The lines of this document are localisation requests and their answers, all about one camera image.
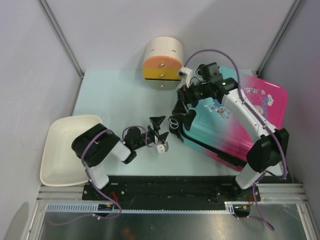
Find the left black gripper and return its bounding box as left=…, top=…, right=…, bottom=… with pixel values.
left=133, top=115, right=169, bottom=150

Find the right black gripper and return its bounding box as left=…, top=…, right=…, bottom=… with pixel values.
left=172, top=79, right=212, bottom=115

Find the pink and teal kids suitcase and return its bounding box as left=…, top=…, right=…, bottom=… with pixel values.
left=168, top=63, right=289, bottom=172

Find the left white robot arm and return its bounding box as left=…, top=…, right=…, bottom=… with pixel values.
left=71, top=116, right=169, bottom=200

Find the cream round drawer cabinet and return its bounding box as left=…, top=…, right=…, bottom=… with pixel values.
left=142, top=36, right=184, bottom=90

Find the white rectangular tray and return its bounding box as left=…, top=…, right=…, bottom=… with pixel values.
left=39, top=115, right=102, bottom=187

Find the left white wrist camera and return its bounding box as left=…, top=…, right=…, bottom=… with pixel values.
left=156, top=141, right=169, bottom=154

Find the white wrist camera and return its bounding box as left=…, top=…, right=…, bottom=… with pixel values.
left=156, top=141, right=169, bottom=154
left=177, top=66, right=193, bottom=88

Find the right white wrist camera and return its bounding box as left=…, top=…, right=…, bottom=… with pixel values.
left=177, top=66, right=193, bottom=88

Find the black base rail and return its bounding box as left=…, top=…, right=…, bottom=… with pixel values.
left=82, top=175, right=261, bottom=210

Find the grey slotted cable duct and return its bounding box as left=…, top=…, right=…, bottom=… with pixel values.
left=46, top=202, right=235, bottom=214

